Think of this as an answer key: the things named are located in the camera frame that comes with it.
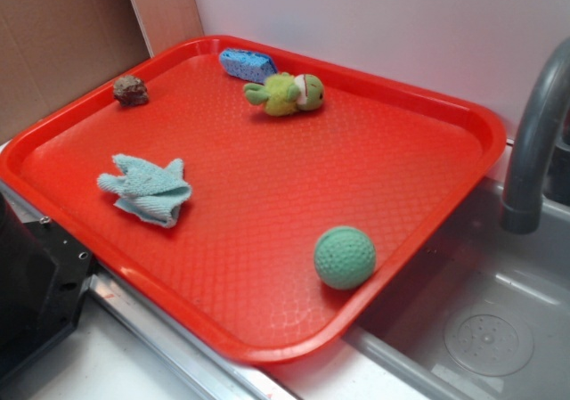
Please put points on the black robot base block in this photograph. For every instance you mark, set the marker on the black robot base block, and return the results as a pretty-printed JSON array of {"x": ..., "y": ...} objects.
[{"x": 45, "y": 273}]

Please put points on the brown grey rock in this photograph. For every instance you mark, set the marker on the brown grey rock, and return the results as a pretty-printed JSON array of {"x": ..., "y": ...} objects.
[{"x": 130, "y": 91}]

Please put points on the red plastic tray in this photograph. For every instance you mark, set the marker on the red plastic tray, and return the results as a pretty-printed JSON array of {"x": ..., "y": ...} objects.
[{"x": 237, "y": 270}]

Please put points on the green dimpled ball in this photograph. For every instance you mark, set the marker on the green dimpled ball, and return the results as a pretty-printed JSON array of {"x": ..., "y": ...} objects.
[{"x": 344, "y": 258}]

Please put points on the green plush turtle toy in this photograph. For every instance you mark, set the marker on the green plush turtle toy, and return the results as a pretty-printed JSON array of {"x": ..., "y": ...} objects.
[{"x": 283, "y": 94}]

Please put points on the blue sponge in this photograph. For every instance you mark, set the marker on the blue sponge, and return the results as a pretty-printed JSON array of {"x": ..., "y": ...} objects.
[{"x": 247, "y": 65}]

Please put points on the light blue folded cloth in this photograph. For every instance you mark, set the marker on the light blue folded cloth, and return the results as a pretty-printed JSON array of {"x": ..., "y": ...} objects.
[{"x": 152, "y": 193}]

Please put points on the grey plastic sink basin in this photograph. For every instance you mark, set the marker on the grey plastic sink basin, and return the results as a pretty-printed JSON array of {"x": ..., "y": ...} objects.
[{"x": 478, "y": 313}]

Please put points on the brown cardboard panel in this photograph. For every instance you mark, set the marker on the brown cardboard panel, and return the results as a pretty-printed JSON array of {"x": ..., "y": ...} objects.
[{"x": 53, "y": 51}]

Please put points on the grey toy faucet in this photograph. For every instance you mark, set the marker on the grey toy faucet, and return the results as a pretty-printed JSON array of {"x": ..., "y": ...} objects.
[{"x": 539, "y": 161}]

